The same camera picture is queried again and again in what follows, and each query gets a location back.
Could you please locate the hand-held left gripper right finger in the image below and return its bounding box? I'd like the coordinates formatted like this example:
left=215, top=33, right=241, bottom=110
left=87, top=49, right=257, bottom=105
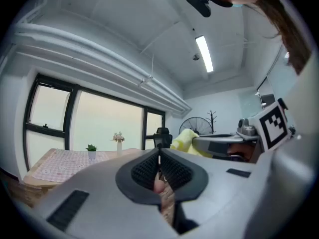
left=159, top=147, right=274, bottom=239

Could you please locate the person's left hand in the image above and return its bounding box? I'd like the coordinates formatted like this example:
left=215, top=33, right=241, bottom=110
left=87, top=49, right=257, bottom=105
left=153, top=175, right=165, bottom=194

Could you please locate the black coat rack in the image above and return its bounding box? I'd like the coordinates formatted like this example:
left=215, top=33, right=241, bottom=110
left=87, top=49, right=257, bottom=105
left=206, top=110, right=217, bottom=134

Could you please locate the pink checked tablecloth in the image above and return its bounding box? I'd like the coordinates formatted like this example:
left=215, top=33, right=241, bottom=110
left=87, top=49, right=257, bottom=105
left=32, top=148, right=118, bottom=184

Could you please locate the yellow cleaning cloth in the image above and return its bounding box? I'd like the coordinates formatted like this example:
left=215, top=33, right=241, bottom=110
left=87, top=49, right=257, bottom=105
left=170, top=128, right=213, bottom=158

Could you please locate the pink flower bouquet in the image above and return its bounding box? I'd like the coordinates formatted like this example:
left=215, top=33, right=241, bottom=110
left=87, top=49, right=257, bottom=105
left=111, top=131, right=126, bottom=143

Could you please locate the green potted plant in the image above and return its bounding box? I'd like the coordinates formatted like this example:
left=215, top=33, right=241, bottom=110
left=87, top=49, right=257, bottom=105
left=85, top=143, right=98, bottom=160

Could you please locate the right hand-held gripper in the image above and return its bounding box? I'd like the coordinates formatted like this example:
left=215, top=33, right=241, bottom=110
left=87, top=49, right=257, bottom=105
left=192, top=98, right=297, bottom=158

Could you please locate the white pipe bracket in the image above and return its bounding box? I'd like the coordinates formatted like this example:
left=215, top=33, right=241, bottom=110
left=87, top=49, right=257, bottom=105
left=138, top=75, right=154, bottom=88

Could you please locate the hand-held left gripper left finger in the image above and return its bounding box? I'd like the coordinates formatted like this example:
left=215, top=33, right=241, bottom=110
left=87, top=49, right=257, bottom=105
left=31, top=147, right=179, bottom=239

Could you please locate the person's right hand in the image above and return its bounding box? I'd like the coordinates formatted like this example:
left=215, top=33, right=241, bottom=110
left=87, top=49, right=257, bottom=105
left=228, top=143, right=259, bottom=162

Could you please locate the black standing floor fan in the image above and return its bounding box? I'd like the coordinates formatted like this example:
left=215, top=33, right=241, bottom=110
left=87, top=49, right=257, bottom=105
left=178, top=117, right=213, bottom=136

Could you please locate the black framed window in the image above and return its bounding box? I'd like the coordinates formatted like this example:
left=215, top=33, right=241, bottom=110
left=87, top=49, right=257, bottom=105
left=23, top=72, right=167, bottom=171

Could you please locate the black office chair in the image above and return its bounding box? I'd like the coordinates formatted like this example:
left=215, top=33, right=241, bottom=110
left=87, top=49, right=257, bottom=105
left=152, top=127, right=173, bottom=149

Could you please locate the white ceiling pipe run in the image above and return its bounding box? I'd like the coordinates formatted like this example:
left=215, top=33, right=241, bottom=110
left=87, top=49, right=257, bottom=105
left=12, top=21, right=192, bottom=117

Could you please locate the black head-worn camera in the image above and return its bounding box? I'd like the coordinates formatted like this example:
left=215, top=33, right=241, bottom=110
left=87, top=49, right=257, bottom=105
left=185, top=0, right=234, bottom=18

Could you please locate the long ceiling light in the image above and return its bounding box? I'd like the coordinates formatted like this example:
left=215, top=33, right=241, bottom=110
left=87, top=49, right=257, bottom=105
left=195, top=35, right=214, bottom=74

